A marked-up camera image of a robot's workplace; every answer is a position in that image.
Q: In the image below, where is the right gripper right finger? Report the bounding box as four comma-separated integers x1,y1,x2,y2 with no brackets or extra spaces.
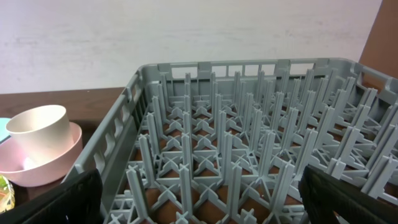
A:
298,165,397,224

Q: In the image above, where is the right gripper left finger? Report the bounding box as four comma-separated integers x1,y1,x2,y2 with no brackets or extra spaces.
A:
1,169,103,224

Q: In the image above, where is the green orange snack wrapper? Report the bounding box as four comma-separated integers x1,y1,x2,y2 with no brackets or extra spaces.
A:
0,175,15,213

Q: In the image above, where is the cream cup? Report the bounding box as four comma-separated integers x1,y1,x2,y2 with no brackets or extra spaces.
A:
6,105,74,165

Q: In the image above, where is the grey dishwasher rack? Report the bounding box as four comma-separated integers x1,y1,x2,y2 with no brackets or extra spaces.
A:
67,58,397,223

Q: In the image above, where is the brown plastic tray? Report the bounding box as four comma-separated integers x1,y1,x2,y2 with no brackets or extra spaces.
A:
12,178,62,207

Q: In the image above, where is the light blue bowl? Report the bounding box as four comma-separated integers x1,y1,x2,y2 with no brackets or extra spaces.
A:
0,118,11,143

